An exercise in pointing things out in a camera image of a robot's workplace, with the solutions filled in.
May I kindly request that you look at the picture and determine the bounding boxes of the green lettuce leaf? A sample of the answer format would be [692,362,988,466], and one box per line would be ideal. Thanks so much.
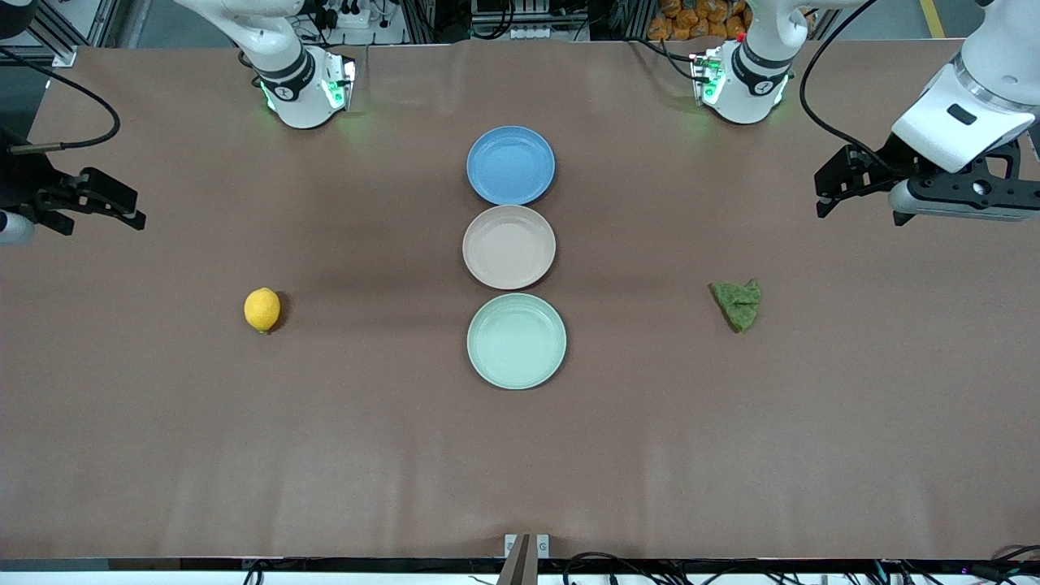
[708,279,763,333]

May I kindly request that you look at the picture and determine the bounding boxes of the yellow lemon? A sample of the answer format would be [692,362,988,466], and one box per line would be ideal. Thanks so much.
[244,287,282,334]

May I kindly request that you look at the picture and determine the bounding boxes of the pile of oranges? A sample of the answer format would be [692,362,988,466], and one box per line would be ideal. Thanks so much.
[648,0,750,41]

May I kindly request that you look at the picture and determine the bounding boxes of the brown table cover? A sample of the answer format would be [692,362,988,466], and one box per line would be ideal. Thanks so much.
[0,39,1040,561]

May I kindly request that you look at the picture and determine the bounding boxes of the white power strip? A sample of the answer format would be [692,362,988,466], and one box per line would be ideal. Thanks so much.
[321,0,384,30]

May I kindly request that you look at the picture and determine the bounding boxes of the blue plate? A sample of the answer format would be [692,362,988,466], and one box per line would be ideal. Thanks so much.
[466,125,557,206]

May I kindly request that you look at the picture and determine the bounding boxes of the beige plate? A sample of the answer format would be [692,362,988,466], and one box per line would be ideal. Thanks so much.
[462,205,557,291]

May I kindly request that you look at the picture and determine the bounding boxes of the white rack device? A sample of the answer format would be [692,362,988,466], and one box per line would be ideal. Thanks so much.
[470,0,592,41]

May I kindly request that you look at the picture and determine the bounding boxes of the light green plate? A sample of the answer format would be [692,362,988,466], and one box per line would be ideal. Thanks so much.
[466,292,568,391]

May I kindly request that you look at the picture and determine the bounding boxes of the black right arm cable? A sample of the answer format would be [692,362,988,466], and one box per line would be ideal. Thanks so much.
[0,45,122,156]

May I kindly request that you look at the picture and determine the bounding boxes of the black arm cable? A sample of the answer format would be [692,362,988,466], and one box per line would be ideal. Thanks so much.
[0,45,122,156]
[799,0,904,174]

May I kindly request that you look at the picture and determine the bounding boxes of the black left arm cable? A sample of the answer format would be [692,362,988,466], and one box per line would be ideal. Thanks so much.
[799,0,904,174]

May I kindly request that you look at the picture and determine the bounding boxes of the aluminium frame profile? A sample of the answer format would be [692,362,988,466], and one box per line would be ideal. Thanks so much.
[20,0,79,67]

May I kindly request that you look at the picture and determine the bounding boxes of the black looped floor cable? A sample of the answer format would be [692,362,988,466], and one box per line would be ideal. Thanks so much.
[563,552,675,585]

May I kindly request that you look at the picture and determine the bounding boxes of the metal bracket with pole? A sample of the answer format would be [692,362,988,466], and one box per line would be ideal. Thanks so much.
[497,533,551,585]

